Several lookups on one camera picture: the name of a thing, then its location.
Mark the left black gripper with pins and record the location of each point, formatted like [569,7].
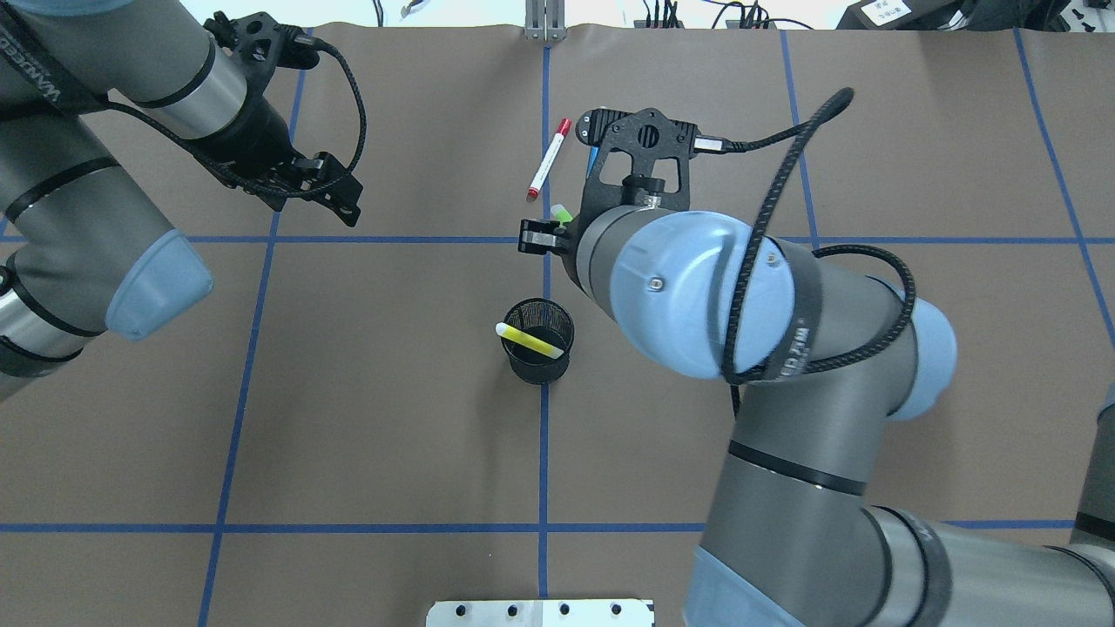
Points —
[252,137]

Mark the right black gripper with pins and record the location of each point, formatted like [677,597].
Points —
[537,237]

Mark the green marker pen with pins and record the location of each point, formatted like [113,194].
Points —
[560,215]

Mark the blue marker pen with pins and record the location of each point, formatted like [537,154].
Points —
[592,159]

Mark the red marker pen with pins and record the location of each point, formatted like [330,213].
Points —
[550,154]

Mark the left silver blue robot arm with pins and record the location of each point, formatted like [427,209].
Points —
[99,256]

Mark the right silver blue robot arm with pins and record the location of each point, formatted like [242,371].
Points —
[789,540]

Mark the black mesh pen cup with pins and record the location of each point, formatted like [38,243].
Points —
[537,336]

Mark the yellow highlighter pen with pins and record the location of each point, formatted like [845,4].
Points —
[522,339]

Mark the brown paper table cover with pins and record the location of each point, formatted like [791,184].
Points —
[336,437]

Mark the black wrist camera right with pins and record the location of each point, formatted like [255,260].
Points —
[646,136]

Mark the aluminium frame post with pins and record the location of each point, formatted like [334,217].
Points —
[545,21]

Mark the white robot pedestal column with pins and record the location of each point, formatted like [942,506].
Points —
[543,612]

